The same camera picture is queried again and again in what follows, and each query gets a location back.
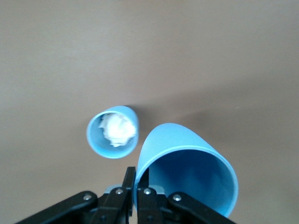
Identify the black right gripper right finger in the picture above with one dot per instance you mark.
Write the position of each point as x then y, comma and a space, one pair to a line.
149, 210

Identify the blue cup holding paper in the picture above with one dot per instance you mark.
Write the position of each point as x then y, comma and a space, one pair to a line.
112, 154

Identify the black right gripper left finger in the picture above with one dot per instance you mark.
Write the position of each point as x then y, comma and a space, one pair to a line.
116, 205

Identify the white paper ball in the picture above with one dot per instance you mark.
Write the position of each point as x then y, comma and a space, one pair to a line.
119, 129

